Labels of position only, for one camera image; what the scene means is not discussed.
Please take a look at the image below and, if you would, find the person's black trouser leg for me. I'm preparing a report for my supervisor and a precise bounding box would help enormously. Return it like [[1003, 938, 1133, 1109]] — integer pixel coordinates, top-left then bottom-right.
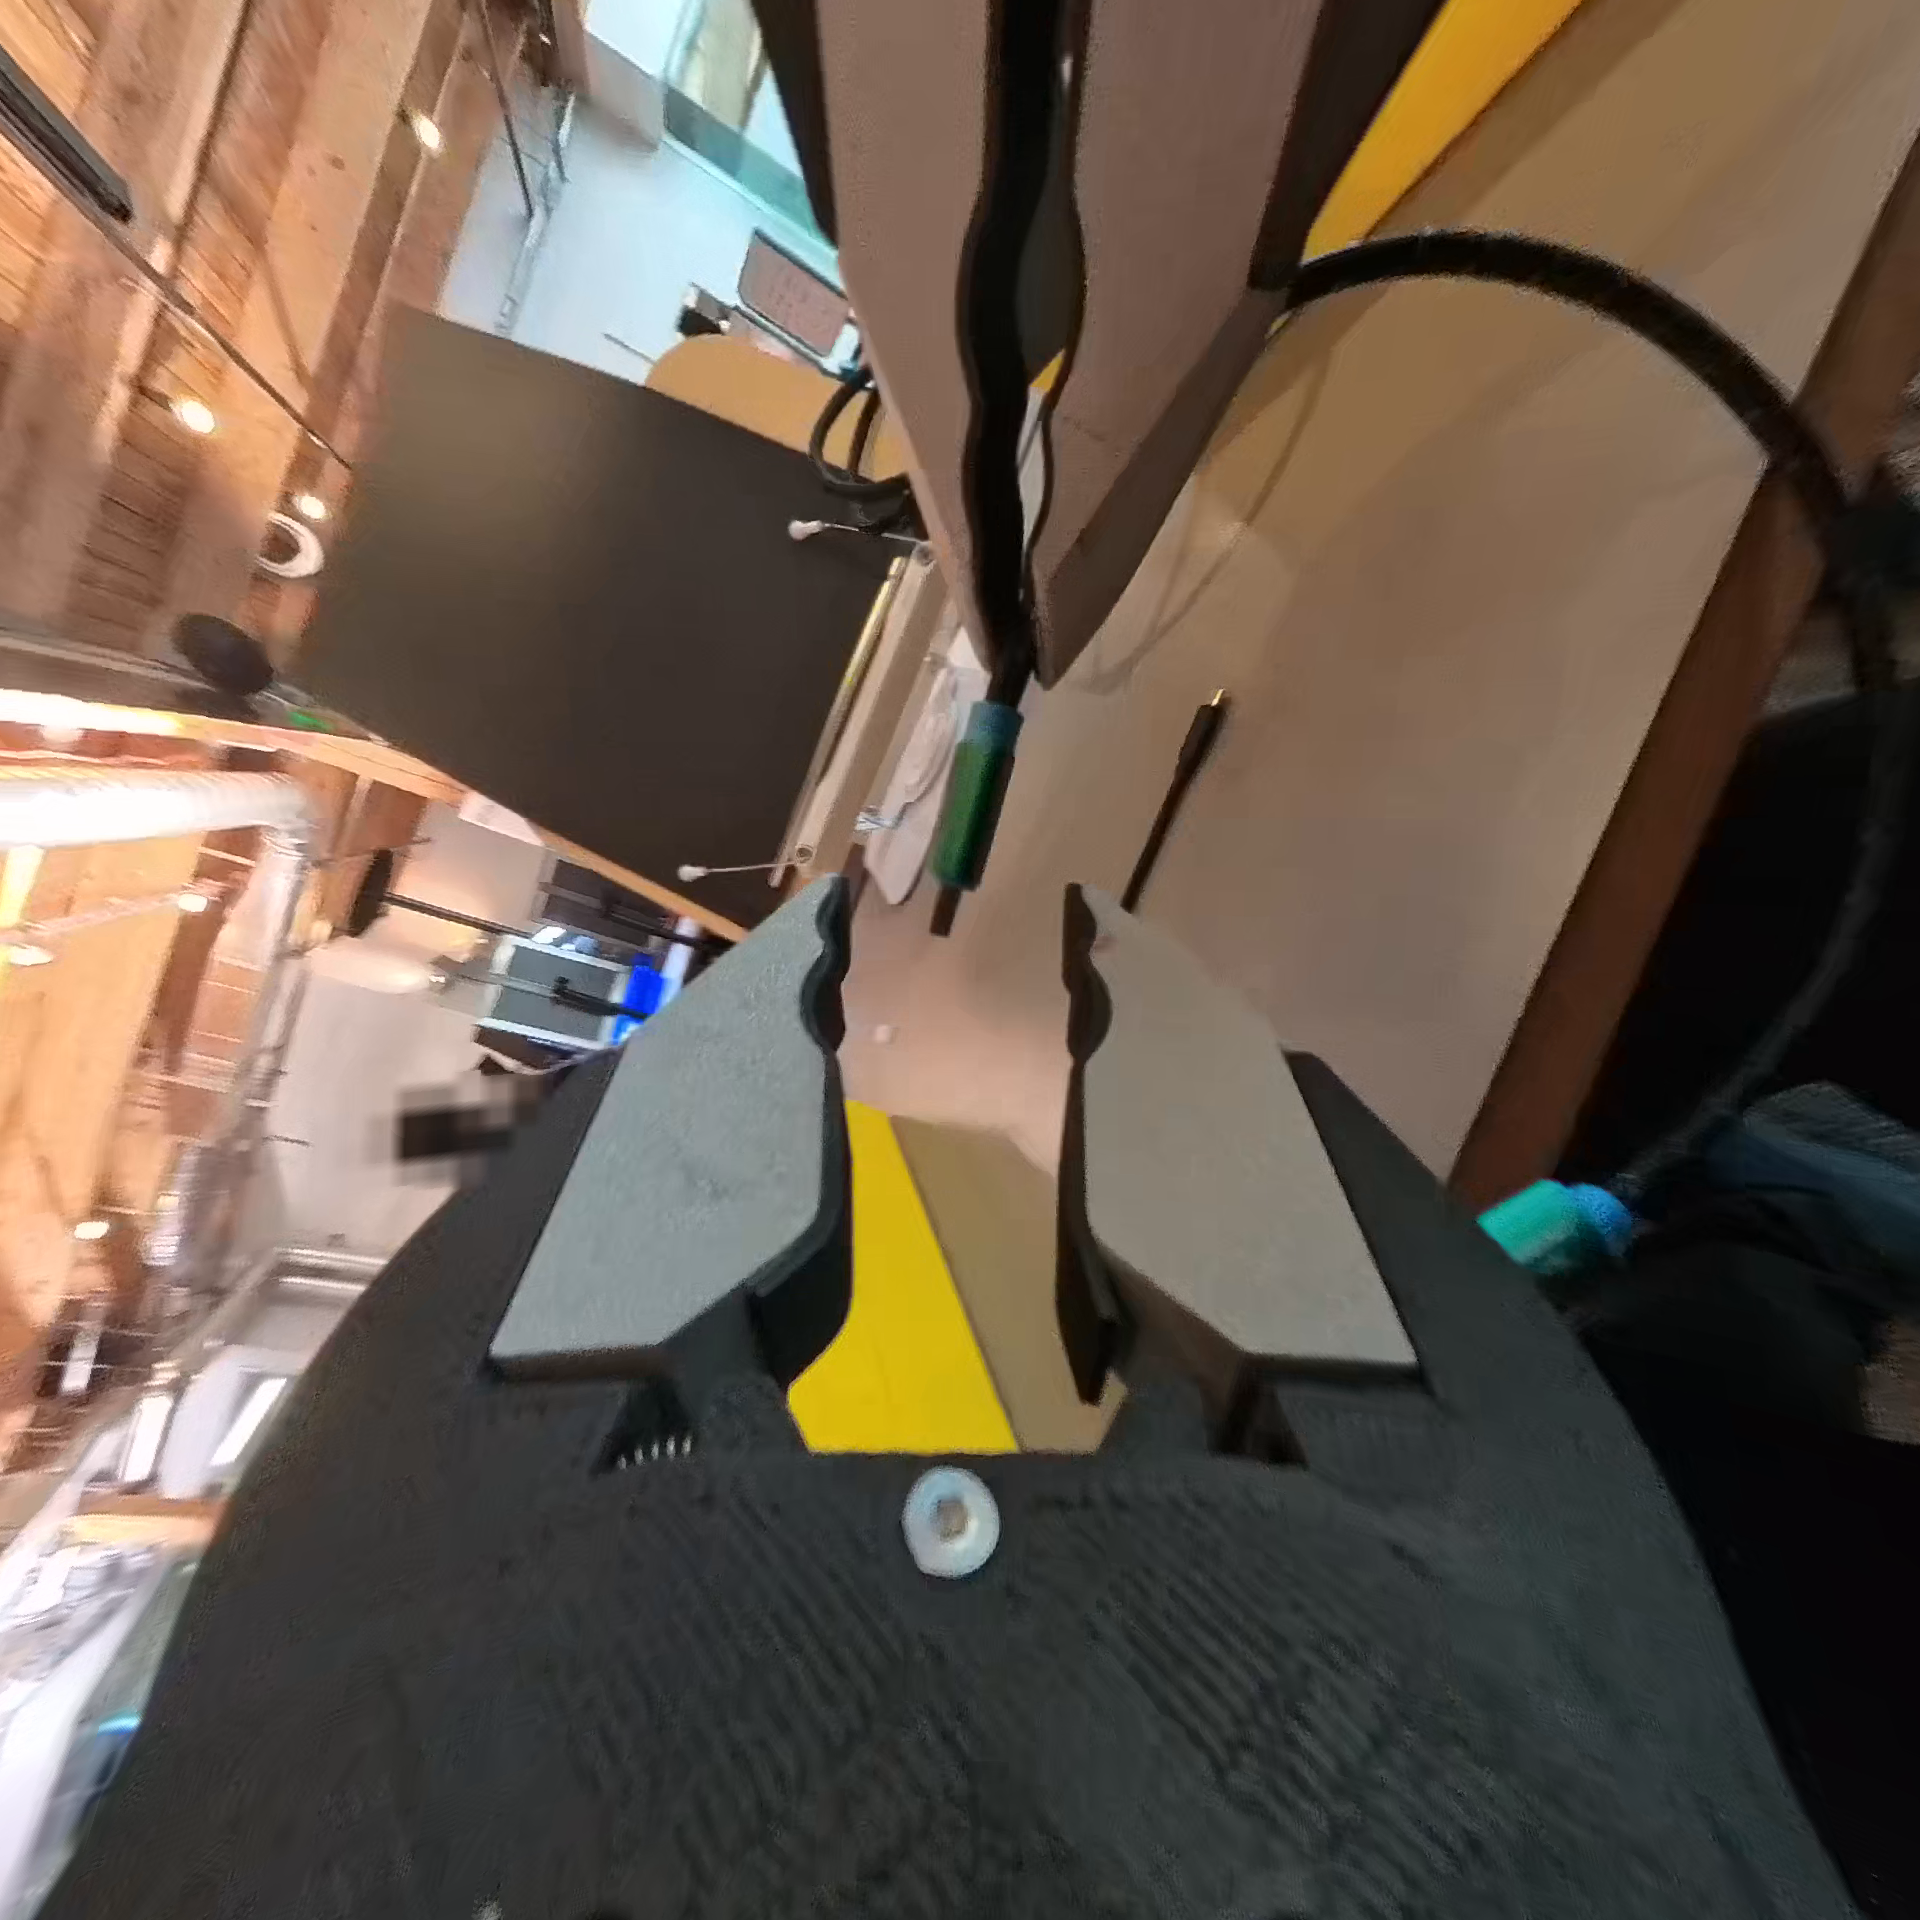
[[1559, 707, 1920, 1920]]

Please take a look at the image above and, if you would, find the grey panel on stand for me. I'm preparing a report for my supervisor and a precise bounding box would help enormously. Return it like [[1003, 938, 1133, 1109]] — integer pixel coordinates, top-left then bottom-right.
[[480, 938, 633, 1053]]

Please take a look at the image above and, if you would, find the black board on white stand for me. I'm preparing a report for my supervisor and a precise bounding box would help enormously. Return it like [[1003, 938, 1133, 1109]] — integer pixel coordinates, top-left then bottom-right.
[[290, 309, 991, 939]]

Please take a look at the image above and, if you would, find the brown perforated board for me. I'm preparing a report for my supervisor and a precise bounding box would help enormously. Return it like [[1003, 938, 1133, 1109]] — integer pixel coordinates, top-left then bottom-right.
[[738, 230, 856, 362]]

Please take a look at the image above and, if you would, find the metal hdmi port hub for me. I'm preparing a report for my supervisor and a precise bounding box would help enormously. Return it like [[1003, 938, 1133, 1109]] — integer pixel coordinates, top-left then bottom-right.
[[807, 372, 919, 504]]

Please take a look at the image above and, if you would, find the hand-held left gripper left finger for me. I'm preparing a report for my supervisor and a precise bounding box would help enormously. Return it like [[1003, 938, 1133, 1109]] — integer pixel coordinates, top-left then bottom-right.
[[487, 874, 856, 1381]]

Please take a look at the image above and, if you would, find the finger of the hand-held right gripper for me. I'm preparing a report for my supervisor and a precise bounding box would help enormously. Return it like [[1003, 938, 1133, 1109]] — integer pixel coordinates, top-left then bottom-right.
[[815, 0, 1040, 671], [1032, 0, 1323, 688]]

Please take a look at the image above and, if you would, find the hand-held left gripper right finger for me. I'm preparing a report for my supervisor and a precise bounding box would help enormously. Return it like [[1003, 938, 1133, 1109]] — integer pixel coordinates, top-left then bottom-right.
[[1056, 885, 1419, 1403]]

